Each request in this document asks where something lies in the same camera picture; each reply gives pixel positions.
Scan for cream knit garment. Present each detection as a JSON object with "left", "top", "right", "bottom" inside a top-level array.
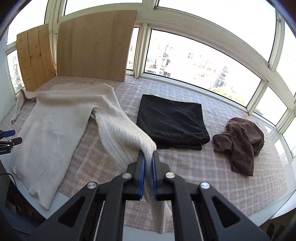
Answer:
[{"left": 10, "top": 83, "right": 171, "bottom": 233}]

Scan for dark brown garment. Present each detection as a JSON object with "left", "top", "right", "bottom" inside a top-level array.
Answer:
[{"left": 212, "top": 117, "right": 265, "bottom": 177}]

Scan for black pants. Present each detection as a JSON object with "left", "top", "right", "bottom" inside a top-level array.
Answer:
[{"left": 137, "top": 94, "right": 210, "bottom": 151}]

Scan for knotty pine plank board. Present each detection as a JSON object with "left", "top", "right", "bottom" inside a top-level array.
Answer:
[{"left": 16, "top": 24, "right": 56, "bottom": 91}]

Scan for large light wooden board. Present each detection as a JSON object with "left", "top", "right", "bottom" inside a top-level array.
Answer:
[{"left": 57, "top": 10, "right": 137, "bottom": 82}]

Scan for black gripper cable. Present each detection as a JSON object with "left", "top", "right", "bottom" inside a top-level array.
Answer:
[{"left": 0, "top": 172, "right": 18, "bottom": 188}]

